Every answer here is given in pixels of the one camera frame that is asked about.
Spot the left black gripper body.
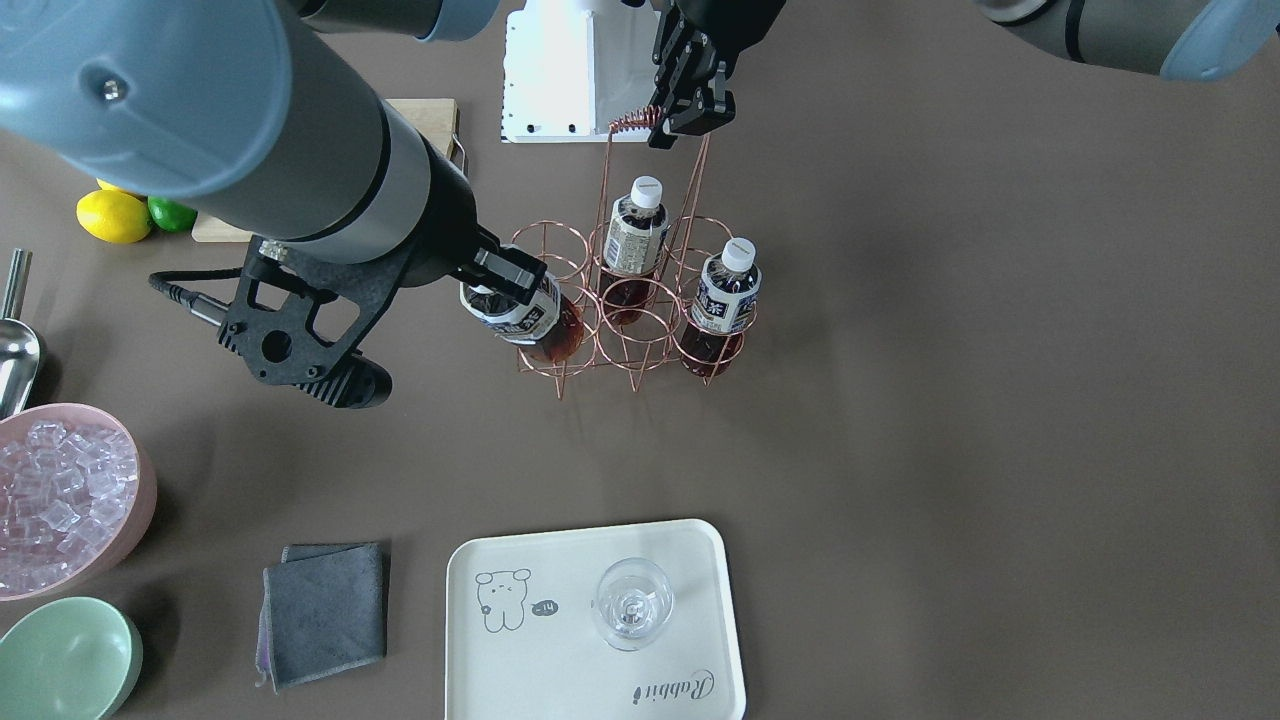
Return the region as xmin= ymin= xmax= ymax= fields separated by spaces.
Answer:
xmin=650 ymin=1 xmax=785 ymax=104

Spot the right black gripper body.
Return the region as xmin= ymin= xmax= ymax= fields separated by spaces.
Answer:
xmin=447 ymin=225 xmax=547 ymax=305

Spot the tea bottle white cap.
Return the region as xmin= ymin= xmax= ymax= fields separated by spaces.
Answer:
xmin=460 ymin=274 xmax=586 ymax=364

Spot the copper wire bottle basket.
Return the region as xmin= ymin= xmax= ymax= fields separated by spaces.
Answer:
xmin=511 ymin=105 xmax=759 ymax=398

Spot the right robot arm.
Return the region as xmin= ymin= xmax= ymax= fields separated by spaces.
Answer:
xmin=1 ymin=1 xmax=547 ymax=302

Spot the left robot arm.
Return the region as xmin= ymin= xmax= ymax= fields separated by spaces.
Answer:
xmin=646 ymin=1 xmax=1279 ymax=150

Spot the wooden cutting board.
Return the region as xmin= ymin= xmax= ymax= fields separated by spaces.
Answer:
xmin=191 ymin=97 xmax=465 ymax=243

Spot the clear wine glass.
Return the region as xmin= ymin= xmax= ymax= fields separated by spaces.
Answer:
xmin=593 ymin=557 xmax=675 ymax=652

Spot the green lime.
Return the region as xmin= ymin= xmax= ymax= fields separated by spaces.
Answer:
xmin=146 ymin=196 xmax=198 ymax=233

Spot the white rectangular tray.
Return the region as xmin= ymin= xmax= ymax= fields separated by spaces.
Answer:
xmin=444 ymin=519 xmax=748 ymax=719

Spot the dark grey folded cloth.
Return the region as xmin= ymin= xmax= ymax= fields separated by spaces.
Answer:
xmin=255 ymin=542 xmax=389 ymax=692

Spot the yellow lemon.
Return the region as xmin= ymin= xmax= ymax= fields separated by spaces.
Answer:
xmin=95 ymin=178 xmax=145 ymax=199
xmin=76 ymin=190 xmax=154 ymax=243

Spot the pink bowl of ice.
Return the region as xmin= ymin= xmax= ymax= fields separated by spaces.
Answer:
xmin=1 ymin=404 xmax=157 ymax=602

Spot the metal ice scoop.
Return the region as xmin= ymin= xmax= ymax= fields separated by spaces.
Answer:
xmin=1 ymin=249 xmax=44 ymax=419

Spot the green bowl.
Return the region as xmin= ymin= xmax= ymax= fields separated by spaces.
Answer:
xmin=1 ymin=597 xmax=143 ymax=719

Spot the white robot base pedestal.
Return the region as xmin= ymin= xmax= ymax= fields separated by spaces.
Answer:
xmin=500 ymin=1 xmax=660 ymax=143

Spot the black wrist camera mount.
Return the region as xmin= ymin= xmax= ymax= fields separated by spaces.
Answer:
xmin=148 ymin=234 xmax=413 ymax=409

